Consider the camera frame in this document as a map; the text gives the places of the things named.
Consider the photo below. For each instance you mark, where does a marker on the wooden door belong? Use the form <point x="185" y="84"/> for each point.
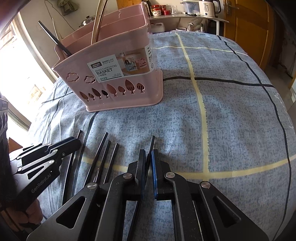
<point x="251" y="25"/>

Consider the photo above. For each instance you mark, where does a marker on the black chopstick in basket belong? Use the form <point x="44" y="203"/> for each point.
<point x="54" y="39"/>

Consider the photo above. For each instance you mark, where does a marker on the person's left hand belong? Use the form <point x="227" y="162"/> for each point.
<point x="15" y="218"/>

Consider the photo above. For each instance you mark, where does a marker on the hanging green cloth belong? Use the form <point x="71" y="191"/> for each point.
<point x="67" y="6"/>

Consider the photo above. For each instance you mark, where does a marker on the water filter pitcher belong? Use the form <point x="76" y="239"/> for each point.
<point x="191" y="7"/>

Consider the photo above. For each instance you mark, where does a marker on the blue plaid tablecloth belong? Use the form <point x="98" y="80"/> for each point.
<point x="220" y="120"/>

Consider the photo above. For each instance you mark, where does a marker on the steel steamer pot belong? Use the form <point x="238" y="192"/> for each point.
<point x="88" y="19"/>

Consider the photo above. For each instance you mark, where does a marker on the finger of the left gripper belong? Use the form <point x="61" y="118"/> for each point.
<point x="59" y="150"/>

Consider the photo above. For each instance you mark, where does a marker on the white electric kettle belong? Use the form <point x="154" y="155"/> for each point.
<point x="210" y="8"/>

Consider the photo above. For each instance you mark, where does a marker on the pink plastic utensil basket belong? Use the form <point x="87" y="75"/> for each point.
<point x="118" y="71"/>

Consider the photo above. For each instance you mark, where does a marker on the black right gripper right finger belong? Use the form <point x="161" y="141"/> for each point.
<point x="200" y="210"/>

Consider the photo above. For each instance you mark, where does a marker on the white plastic jug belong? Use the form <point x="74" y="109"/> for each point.
<point x="157" y="28"/>

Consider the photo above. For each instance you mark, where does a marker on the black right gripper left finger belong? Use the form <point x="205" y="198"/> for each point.
<point x="97" y="212"/>

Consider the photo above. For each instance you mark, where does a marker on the wooden spoon handle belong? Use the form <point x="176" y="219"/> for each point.
<point x="98" y="19"/>

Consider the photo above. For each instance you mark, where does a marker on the bamboo cutting board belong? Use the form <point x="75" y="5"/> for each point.
<point x="125" y="3"/>

